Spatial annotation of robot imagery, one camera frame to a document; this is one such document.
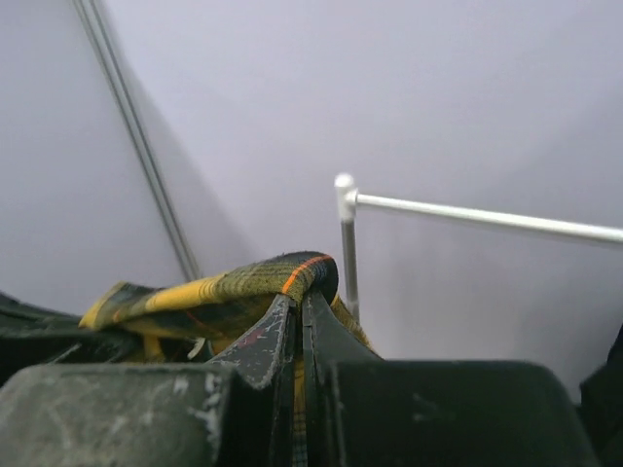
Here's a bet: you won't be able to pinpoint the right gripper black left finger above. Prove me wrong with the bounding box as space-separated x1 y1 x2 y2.
1 296 296 466

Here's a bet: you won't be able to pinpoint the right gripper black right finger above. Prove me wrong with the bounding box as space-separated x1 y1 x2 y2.
302 291 598 466

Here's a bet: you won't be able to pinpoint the yellow black plaid shirt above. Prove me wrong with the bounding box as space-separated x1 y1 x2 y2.
78 250 376 467

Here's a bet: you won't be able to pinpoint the metal clothes rack pole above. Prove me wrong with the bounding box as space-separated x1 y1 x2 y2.
341 217 360 323

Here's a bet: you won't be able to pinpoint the black hanging garments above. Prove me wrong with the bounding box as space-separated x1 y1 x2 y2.
579 329 622 466

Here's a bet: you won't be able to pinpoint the horizontal metal clothes rail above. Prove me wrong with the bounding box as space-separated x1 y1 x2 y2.
334 173 622 244

